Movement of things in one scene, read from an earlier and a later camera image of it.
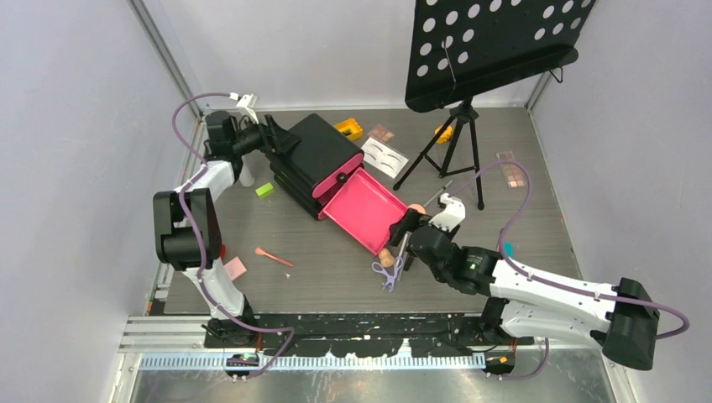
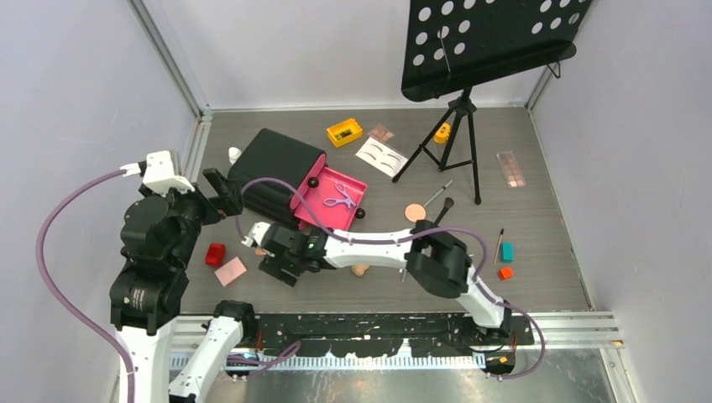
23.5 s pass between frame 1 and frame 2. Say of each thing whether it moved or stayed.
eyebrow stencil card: stayed
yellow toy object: stayed
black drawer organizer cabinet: moved
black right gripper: moved
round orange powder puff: stayed
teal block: stayed
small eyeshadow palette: stayed
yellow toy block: stayed
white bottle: moved
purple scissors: moved
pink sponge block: stayed
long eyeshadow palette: stayed
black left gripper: moved
